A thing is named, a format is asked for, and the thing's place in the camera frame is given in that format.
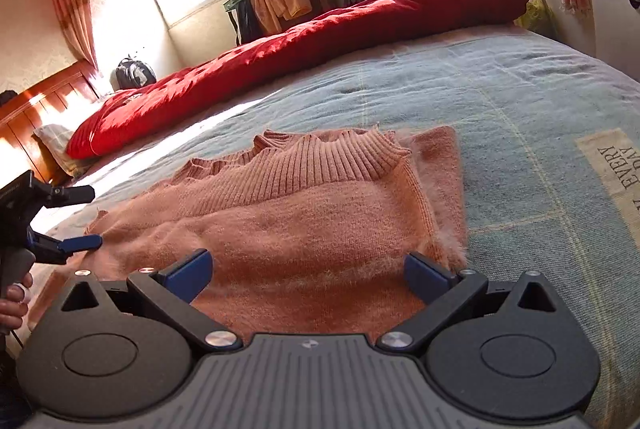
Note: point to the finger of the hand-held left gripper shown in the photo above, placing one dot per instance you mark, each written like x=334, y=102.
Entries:
x=82, y=243
x=70, y=195

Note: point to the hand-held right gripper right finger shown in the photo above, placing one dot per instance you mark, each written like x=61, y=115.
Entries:
x=425, y=276

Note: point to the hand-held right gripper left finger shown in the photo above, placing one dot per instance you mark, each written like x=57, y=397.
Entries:
x=187, y=276

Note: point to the pink knit sweater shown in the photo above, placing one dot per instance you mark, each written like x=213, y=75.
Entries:
x=300, y=219

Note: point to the orange hanging clothes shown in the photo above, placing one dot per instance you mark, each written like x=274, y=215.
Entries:
x=282, y=4

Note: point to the person's left hand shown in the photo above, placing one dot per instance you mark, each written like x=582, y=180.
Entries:
x=12, y=311

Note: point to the checked pillow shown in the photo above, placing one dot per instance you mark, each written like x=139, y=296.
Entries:
x=57, y=146

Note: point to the wooden headboard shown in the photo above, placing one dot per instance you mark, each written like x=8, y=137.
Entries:
x=30, y=109

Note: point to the black backpack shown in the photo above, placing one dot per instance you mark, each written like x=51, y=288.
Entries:
x=132, y=73

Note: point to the dark hanging cloth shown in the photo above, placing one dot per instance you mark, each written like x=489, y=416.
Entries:
x=247, y=21

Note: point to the red quilt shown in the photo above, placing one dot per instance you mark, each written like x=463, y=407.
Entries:
x=325, y=34

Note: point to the yellow-green bundle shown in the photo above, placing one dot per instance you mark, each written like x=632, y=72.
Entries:
x=537, y=15

